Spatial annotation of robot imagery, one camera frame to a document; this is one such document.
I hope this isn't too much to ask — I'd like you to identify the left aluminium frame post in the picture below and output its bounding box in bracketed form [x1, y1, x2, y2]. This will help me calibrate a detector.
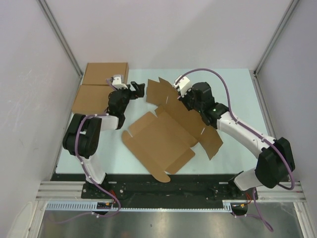
[36, 0, 83, 78]

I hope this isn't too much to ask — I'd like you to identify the aluminium front rail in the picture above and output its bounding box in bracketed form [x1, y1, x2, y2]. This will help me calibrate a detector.
[36, 181, 307, 202]

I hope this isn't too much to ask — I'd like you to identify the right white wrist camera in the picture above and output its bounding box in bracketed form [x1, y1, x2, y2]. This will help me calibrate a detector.
[173, 76, 192, 97]

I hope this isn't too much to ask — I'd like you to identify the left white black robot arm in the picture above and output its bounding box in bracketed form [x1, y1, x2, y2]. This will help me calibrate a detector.
[62, 74, 145, 198]

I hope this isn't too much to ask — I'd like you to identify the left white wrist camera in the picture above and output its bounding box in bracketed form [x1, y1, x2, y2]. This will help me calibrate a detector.
[106, 74, 129, 91]

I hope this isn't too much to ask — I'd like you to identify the white slotted cable duct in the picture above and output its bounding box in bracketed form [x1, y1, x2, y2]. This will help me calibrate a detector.
[46, 200, 248, 212]

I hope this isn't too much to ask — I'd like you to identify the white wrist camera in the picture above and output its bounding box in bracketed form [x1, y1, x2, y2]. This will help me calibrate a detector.
[173, 76, 192, 97]
[106, 74, 129, 91]

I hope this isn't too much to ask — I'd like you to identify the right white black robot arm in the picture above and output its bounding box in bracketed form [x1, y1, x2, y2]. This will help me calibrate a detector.
[174, 77, 295, 199]

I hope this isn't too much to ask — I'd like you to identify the right aluminium frame post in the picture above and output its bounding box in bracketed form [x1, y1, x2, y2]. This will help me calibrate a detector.
[255, 0, 300, 75]

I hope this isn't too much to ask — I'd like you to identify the cardboard box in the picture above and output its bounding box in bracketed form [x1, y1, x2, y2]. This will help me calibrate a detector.
[121, 78, 223, 183]
[71, 85, 113, 115]
[82, 62, 129, 86]

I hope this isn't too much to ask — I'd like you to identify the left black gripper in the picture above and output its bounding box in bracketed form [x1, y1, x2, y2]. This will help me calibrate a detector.
[114, 82, 144, 114]

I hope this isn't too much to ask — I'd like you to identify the aluminium frame post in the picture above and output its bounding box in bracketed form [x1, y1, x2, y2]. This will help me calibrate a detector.
[36, 0, 83, 78]
[255, 0, 300, 75]

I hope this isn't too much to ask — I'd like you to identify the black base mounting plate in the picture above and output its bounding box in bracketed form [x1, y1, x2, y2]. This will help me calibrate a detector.
[51, 173, 290, 200]

